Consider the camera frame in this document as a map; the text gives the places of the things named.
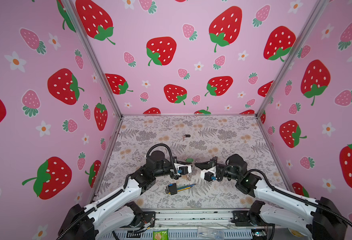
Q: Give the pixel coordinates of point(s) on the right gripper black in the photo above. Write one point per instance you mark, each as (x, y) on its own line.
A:
(203, 165)

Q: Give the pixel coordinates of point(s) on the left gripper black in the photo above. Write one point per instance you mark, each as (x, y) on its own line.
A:
(182, 162)

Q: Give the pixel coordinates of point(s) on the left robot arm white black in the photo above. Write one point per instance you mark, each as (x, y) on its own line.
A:
(117, 209)

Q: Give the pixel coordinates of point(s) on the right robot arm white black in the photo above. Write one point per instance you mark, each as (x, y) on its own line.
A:
(316, 219)

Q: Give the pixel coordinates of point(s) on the clear plastic bag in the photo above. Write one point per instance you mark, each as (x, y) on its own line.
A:
(210, 233)

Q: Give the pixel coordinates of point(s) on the green snack packet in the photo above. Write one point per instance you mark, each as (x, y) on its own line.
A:
(161, 235)

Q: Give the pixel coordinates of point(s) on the black connector with coloured wires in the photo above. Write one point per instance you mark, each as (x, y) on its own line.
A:
(173, 189)

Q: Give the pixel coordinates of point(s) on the aluminium rail frame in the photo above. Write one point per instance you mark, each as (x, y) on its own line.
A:
(182, 225)

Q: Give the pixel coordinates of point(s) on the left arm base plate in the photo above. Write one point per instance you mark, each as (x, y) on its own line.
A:
(142, 219)

